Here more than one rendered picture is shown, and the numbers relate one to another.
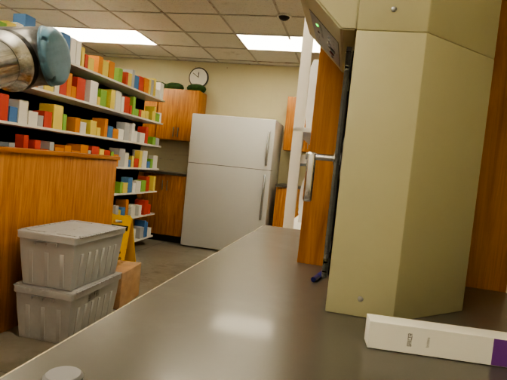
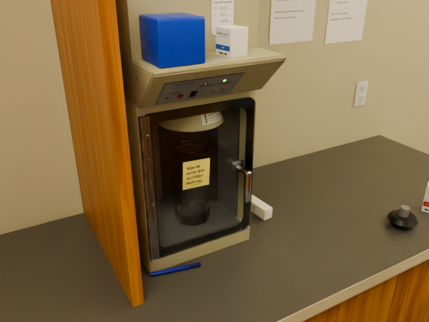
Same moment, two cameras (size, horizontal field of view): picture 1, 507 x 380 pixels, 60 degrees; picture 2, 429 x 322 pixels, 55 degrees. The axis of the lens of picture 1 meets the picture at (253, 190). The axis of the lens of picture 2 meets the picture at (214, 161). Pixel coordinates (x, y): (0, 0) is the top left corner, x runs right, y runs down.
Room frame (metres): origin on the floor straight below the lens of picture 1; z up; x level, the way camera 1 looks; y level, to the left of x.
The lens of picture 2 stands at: (1.49, 0.56, 1.69)
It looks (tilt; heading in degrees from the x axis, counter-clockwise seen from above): 25 degrees down; 229
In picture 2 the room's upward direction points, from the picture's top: straight up
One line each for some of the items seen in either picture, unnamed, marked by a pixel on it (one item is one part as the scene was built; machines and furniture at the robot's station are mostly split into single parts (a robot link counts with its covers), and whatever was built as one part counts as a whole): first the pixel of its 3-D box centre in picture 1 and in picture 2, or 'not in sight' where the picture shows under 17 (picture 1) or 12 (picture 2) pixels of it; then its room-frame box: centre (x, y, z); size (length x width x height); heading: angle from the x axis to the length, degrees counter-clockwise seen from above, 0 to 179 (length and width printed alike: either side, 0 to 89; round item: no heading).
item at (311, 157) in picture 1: (318, 176); (244, 183); (0.80, -0.11, 1.17); 0.05 x 0.03 x 0.10; 78
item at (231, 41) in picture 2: not in sight; (232, 41); (0.86, -0.11, 1.54); 0.05 x 0.05 x 0.06; 86
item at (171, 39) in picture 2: not in sight; (172, 39); (0.99, -0.14, 1.56); 0.10 x 0.10 x 0.09; 78
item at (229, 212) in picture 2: (338, 165); (202, 179); (0.89, -0.17, 1.19); 0.30 x 0.01 x 0.40; 168
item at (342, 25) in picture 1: (328, 29); (212, 80); (0.90, -0.12, 1.46); 0.32 x 0.11 x 0.10; 168
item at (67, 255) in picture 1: (74, 252); not in sight; (2.86, 1.12, 0.49); 0.60 x 0.42 x 0.33; 168
